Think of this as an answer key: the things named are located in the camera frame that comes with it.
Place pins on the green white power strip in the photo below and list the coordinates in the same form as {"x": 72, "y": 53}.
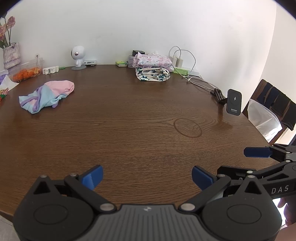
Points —
{"x": 185, "y": 70}

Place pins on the white robot-shaped speaker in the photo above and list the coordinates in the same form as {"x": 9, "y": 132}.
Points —
{"x": 78, "y": 55}

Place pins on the knitted purple white vase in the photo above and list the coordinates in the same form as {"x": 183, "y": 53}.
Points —
{"x": 11, "y": 56}

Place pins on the pink floral folded clothes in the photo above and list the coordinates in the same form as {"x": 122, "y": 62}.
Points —
{"x": 155, "y": 61}

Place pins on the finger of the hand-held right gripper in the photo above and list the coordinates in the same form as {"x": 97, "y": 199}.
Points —
{"x": 235, "y": 172}
{"x": 256, "y": 152}

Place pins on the pink blue purple mesh garment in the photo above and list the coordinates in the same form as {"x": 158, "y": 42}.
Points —
{"x": 48, "y": 93}

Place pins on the black box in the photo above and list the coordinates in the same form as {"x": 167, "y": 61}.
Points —
{"x": 138, "y": 52}

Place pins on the white teal-flowered folded clothes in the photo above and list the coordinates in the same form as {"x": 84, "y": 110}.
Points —
{"x": 152, "y": 75}

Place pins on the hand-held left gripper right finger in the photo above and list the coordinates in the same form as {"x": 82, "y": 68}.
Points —
{"x": 202, "y": 178}

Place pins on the clear plastic bag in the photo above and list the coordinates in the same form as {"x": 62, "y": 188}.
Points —
{"x": 263, "y": 118}

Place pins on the white tissue paper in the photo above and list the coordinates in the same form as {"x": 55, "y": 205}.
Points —
{"x": 10, "y": 83}

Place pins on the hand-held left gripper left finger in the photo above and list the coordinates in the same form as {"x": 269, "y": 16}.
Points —
{"x": 92, "y": 178}

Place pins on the dark cloth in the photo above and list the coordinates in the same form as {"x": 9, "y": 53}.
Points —
{"x": 290, "y": 117}
{"x": 264, "y": 92}
{"x": 281, "y": 106}
{"x": 274, "y": 98}

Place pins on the grey patterned pouch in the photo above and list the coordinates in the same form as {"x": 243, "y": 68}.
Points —
{"x": 131, "y": 61}

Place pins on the clear container of orange peels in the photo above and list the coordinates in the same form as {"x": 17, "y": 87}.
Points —
{"x": 25, "y": 73}

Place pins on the pink artificial flowers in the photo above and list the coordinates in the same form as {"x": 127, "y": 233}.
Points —
{"x": 10, "y": 21}

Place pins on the person's right hand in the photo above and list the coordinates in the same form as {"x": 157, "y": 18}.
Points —
{"x": 282, "y": 202}

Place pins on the purple tissue package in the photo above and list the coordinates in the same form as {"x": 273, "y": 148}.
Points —
{"x": 2, "y": 76}

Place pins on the wooden chair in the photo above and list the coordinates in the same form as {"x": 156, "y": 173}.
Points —
{"x": 254, "y": 92}

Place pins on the red checkered snack packet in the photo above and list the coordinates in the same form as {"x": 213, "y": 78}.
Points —
{"x": 3, "y": 93}

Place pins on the white charger plug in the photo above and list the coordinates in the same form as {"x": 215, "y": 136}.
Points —
{"x": 173, "y": 61}
{"x": 180, "y": 62}

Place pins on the clear plastic case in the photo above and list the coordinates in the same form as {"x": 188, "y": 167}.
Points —
{"x": 90, "y": 62}

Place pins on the white plastic clip device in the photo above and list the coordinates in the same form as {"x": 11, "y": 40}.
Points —
{"x": 50, "y": 70}

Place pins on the green tissue pack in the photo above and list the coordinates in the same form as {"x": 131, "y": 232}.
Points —
{"x": 121, "y": 63}

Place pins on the black folding phone stand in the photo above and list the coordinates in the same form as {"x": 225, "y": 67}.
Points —
{"x": 218, "y": 95}

